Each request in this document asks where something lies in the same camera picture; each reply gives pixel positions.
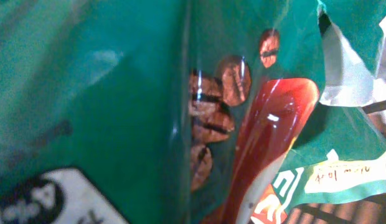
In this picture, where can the green Nescafe coffee bag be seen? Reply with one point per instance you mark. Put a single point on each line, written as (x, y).
(181, 111)

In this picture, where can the dark grey plastic basket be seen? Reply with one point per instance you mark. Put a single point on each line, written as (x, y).
(369, 210)

